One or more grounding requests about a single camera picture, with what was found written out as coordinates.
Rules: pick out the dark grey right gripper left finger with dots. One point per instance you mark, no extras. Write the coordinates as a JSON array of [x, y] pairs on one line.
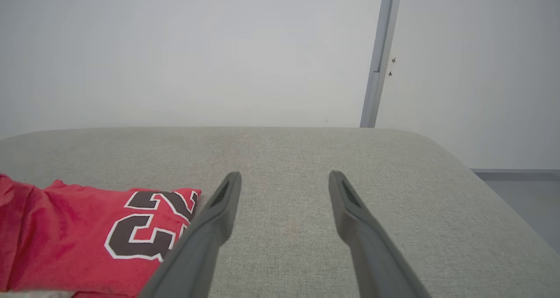
[[197, 245]]

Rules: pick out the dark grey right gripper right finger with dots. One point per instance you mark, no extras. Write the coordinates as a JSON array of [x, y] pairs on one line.
[[372, 254]]

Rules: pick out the red Bulls 23 jersey shirt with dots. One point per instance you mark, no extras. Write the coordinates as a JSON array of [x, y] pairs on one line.
[[65, 228]]

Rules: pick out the grey baseboard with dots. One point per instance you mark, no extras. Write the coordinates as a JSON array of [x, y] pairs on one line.
[[520, 174]]

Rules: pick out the grey wall trim strip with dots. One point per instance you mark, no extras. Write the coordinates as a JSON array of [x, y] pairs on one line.
[[380, 48]]

